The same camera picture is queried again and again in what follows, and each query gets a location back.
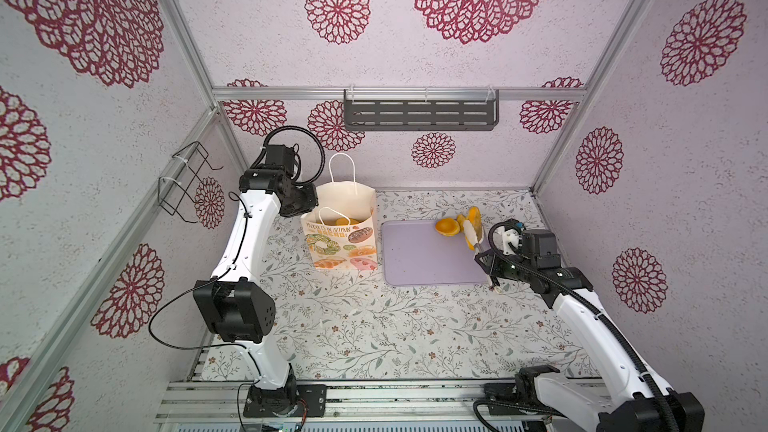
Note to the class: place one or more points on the printed paper bakery bag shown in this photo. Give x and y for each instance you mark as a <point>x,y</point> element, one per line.
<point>346,248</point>

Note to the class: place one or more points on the orange fake croissant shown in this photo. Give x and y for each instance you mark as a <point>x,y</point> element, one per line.
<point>473,228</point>

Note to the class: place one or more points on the grey wall shelf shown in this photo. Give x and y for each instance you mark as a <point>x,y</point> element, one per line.
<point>395,114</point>

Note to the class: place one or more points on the large orange twisted bread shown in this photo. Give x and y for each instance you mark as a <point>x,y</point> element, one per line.
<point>344,221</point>

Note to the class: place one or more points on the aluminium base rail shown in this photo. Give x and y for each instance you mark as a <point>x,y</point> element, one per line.
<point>356,405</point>

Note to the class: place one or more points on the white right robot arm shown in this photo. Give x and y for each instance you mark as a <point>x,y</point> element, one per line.
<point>639,398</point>

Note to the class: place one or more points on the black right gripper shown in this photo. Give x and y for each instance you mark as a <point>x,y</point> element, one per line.
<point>491,265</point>

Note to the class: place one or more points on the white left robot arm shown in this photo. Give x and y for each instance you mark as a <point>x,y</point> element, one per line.
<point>232,304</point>

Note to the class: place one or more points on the lavender cutting board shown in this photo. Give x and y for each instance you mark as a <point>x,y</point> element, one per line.
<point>414,253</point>

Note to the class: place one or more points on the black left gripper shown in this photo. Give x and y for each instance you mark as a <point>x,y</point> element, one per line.
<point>312,201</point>

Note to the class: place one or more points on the orange oval fake bread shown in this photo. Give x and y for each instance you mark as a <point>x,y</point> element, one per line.
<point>461,220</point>

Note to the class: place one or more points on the black wire wall basket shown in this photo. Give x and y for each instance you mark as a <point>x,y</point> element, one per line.
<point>173,190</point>

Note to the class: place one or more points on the round orange fake bun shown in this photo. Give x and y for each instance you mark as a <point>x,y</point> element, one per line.
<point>448,227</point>

